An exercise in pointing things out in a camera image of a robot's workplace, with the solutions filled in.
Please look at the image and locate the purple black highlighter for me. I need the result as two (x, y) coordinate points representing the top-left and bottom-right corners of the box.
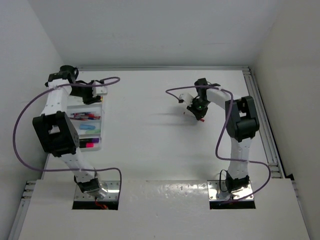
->
(79, 137), (100, 144)

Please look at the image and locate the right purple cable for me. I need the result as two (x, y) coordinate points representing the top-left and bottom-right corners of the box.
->
(165, 84), (272, 205)

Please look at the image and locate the red capped pen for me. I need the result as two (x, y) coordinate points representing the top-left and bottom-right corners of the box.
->
(88, 115), (101, 120)

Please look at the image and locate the blue eraser case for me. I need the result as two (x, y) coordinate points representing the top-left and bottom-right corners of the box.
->
(79, 124), (96, 130)

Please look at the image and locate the red gel pen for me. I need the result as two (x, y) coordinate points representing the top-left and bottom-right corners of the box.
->
(70, 117), (88, 121)

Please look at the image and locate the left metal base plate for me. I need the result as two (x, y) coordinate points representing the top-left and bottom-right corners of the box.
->
(74, 180), (120, 202)

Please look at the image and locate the pink black highlighter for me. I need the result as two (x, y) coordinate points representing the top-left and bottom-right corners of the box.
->
(79, 142), (95, 149)

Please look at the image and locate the white plastic organizer tray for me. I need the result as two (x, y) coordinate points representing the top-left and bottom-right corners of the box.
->
(66, 96), (105, 152)

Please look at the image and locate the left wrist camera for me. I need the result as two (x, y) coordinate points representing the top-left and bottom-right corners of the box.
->
(92, 81), (108, 97)

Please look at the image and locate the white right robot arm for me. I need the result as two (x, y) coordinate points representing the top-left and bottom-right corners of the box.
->
(186, 78), (260, 193)

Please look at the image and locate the metal base plate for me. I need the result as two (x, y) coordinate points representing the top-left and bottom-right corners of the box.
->
(74, 180), (120, 202)
(207, 180), (255, 201)

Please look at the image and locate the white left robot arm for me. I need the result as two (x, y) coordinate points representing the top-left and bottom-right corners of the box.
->
(32, 65), (106, 198)

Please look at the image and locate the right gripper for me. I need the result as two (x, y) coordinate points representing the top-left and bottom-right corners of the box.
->
(186, 98), (211, 120)

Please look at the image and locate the green eraser case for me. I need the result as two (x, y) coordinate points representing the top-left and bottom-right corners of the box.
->
(85, 129), (101, 135)

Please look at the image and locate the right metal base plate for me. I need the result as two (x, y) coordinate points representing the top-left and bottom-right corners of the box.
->
(207, 180), (255, 201)

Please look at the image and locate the blue gel pen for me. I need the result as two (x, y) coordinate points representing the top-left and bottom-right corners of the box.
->
(71, 112), (92, 116)

